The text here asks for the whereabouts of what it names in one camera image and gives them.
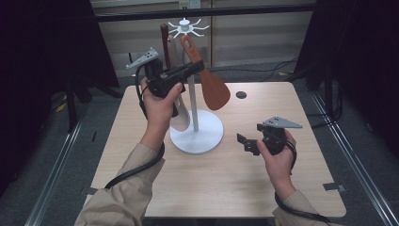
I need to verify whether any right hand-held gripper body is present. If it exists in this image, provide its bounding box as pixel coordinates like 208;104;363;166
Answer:
256;116;304;156

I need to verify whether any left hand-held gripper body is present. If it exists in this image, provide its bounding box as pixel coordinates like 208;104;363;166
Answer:
125;46;189;99

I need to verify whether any orange spatula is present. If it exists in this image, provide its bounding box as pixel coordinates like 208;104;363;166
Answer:
180;34;231;112

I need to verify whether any white utensil hook stand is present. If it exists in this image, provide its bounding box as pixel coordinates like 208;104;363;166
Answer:
168;17;225;155

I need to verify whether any person's right hand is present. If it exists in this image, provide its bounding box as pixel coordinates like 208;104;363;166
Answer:
256;129;297;191

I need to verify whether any person's left hand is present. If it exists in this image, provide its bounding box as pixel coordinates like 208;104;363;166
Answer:
139;76;184;142

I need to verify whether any black horizontal bar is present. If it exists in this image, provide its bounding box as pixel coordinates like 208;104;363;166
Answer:
93;3;316;23

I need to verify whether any grey tape piece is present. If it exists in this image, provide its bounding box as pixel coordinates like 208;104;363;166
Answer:
80;186;99;196
323;182;347;193

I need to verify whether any black curtain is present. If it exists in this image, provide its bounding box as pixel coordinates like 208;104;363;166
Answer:
0;0;120;192
294;0;399;158

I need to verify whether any black floor cable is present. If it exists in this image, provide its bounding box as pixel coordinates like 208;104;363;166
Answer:
203;56;299;83

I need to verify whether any white wall socket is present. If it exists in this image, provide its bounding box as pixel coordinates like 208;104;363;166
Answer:
178;0;201;9

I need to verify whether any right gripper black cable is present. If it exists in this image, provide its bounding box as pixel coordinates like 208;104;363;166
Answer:
274;138;332;224

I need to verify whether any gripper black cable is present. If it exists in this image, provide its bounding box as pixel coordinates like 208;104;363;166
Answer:
274;138;332;224
104;64;166;190

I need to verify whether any metal floor rail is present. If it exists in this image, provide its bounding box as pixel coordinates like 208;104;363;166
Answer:
24;111;92;226
310;90;399;226

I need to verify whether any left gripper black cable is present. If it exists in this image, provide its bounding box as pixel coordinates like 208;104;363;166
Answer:
104;64;166;190

